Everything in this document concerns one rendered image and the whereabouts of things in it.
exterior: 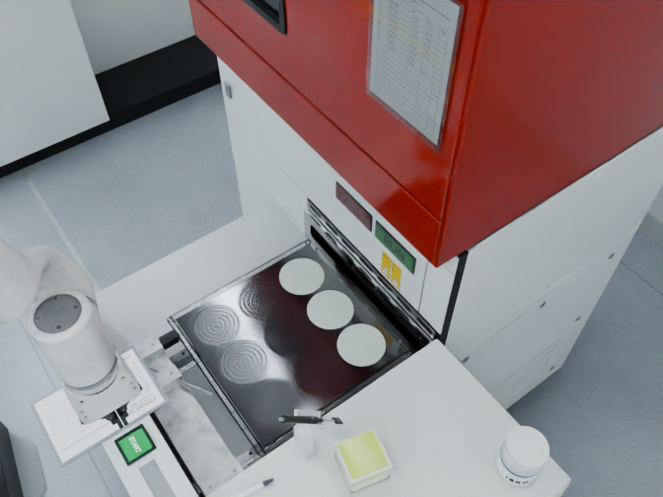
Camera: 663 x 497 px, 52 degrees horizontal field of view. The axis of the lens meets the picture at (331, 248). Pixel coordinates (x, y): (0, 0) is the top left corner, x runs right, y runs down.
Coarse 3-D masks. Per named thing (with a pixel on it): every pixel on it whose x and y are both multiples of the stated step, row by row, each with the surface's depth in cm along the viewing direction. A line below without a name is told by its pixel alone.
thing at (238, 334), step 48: (240, 288) 148; (336, 288) 148; (192, 336) 140; (240, 336) 140; (288, 336) 140; (336, 336) 140; (384, 336) 140; (240, 384) 134; (288, 384) 134; (336, 384) 134
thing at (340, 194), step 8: (336, 184) 137; (336, 192) 139; (344, 192) 136; (344, 200) 138; (352, 200) 135; (352, 208) 136; (360, 208) 133; (360, 216) 135; (368, 216) 132; (368, 224) 134
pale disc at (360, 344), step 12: (360, 324) 142; (348, 336) 140; (360, 336) 140; (372, 336) 140; (348, 348) 139; (360, 348) 139; (372, 348) 139; (384, 348) 139; (348, 360) 137; (360, 360) 137; (372, 360) 137
